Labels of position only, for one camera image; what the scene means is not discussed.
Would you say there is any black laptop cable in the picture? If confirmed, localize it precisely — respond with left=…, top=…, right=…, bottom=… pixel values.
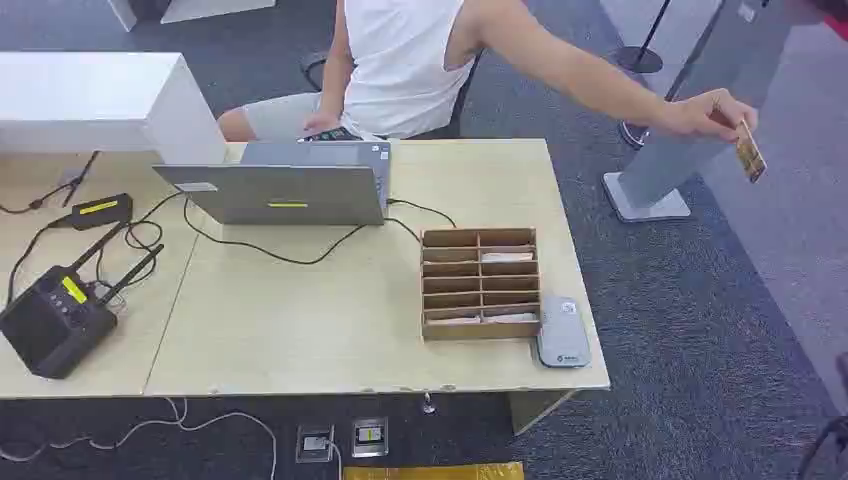
left=181, top=197, right=458, bottom=267

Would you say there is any black looped cable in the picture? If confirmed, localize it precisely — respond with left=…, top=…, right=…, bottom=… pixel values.
left=94, top=191, right=185, bottom=287

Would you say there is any grey laptop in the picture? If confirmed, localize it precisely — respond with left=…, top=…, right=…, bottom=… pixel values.
left=152, top=139, right=393, bottom=227

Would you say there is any thin black cable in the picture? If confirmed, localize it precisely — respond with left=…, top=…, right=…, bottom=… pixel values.
left=0, top=150, right=101, bottom=216

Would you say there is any black handheld device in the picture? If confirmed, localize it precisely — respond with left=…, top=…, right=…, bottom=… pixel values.
left=296, top=127, right=364, bottom=144

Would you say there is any black power adapter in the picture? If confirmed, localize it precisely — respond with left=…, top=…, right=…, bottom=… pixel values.
left=49, top=192, right=134, bottom=232

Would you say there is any black router with antennas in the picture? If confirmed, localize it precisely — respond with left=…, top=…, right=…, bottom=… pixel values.
left=0, top=222, right=166, bottom=381

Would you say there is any person's right hand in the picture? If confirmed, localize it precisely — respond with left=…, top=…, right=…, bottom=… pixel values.
left=302, top=110, right=344, bottom=137

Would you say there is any grey card reader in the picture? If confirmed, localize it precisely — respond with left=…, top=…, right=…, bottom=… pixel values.
left=535, top=296, right=593, bottom=370

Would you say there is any white block cabinet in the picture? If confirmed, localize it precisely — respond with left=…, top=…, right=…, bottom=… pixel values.
left=0, top=50, right=228, bottom=166

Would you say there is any steel floor socket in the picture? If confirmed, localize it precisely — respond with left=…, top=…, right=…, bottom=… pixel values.
left=350, top=416, right=390, bottom=460
left=294, top=424, right=336, bottom=464

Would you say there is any wooden desk leg panel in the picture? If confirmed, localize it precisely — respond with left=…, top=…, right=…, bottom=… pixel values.
left=508, top=390, right=576, bottom=437

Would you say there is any person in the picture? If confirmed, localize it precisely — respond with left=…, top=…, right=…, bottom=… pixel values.
left=217, top=0, right=759, bottom=144

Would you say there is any yellow floor sheet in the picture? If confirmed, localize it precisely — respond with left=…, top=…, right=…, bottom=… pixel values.
left=342, top=461, right=526, bottom=480

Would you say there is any wooden card box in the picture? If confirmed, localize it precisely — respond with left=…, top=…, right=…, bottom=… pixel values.
left=419, top=227, right=543, bottom=343

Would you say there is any black stanchion base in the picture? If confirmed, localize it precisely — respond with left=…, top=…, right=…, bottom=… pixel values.
left=617, top=119, right=656, bottom=151

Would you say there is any black stanchion post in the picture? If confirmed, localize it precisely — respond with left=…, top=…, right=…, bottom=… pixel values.
left=614, top=0, right=673, bottom=75

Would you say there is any black router cable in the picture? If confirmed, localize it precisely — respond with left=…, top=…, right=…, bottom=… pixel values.
left=5, top=221, right=73, bottom=303

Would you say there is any white furniture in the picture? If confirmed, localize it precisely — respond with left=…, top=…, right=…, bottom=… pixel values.
left=107, top=0, right=278, bottom=33

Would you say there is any brown printed card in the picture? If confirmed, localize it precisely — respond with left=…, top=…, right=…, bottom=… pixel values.
left=735, top=119, right=768, bottom=185

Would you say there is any white floor cable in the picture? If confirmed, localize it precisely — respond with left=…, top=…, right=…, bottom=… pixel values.
left=0, top=396, right=280, bottom=480

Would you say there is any grey sign stand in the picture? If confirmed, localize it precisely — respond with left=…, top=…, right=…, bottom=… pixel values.
left=601, top=0, right=764, bottom=224

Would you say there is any person's left hand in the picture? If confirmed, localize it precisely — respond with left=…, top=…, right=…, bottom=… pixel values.
left=662, top=87, right=759, bottom=142

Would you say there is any black office chair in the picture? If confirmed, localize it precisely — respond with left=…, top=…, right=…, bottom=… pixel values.
left=299, top=47, right=486, bottom=141

